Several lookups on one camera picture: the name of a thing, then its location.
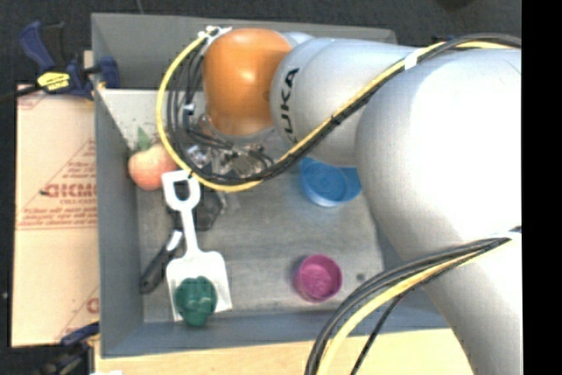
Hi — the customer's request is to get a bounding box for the pink plastic cup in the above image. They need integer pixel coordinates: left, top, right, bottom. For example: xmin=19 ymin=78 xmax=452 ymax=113
xmin=292 ymin=254 xmax=344 ymax=304

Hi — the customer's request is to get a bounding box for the brown cardboard board red print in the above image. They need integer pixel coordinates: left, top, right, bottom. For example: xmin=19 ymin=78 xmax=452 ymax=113
xmin=10 ymin=49 xmax=102 ymax=349

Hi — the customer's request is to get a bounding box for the white toy shovel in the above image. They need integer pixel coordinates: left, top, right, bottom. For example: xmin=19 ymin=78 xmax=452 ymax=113
xmin=161 ymin=169 xmax=234 ymax=322

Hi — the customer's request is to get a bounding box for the orange toy peach green leaf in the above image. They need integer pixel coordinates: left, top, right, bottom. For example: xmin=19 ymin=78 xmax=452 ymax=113
xmin=127 ymin=126 xmax=180 ymax=192

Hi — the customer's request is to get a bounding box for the grey metal bin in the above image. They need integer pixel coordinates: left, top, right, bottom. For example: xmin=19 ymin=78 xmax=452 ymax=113
xmin=90 ymin=11 xmax=450 ymax=359

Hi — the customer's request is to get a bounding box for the blue plastic cup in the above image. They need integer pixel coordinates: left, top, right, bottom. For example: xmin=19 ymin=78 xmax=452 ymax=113
xmin=299 ymin=156 xmax=364 ymax=208

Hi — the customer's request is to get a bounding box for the green toy pepper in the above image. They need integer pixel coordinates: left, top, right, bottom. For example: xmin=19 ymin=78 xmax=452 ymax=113
xmin=172 ymin=276 xmax=220 ymax=328

